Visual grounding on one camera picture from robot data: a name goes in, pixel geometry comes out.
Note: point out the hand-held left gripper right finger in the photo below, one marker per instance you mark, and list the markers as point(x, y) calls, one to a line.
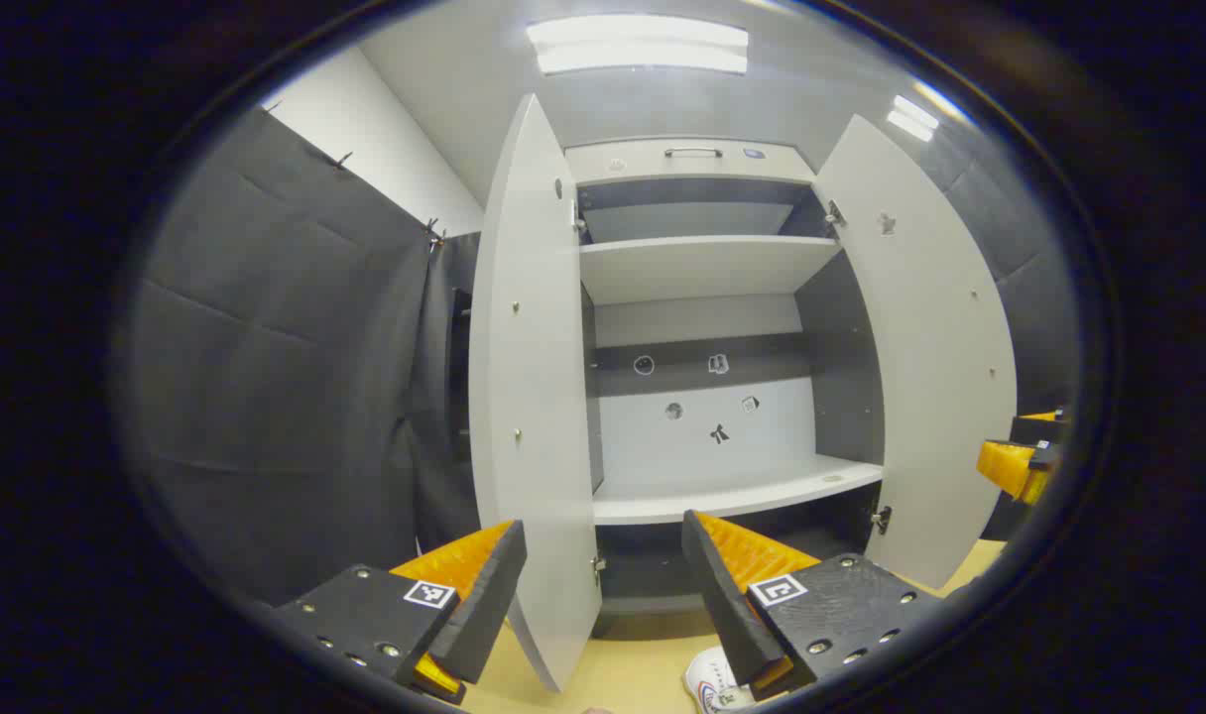
point(727, 605)

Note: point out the white shoe cabinet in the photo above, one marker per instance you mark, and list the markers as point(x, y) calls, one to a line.
point(702, 268)

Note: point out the black cloth clip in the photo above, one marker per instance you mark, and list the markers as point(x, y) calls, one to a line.
point(341, 159)
point(433, 234)

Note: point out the white cabinet door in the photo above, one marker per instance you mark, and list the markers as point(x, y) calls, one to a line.
point(945, 367)
point(534, 397)

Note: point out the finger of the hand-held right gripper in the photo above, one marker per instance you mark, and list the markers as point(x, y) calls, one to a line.
point(1039, 429)
point(1010, 466)

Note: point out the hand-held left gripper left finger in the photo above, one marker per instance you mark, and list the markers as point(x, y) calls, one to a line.
point(484, 615)

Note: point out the white canvas shoe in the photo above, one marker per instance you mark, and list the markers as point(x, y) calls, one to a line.
point(712, 684)

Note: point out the ceiling light panel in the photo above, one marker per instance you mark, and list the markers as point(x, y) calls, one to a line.
point(912, 117)
point(638, 45)

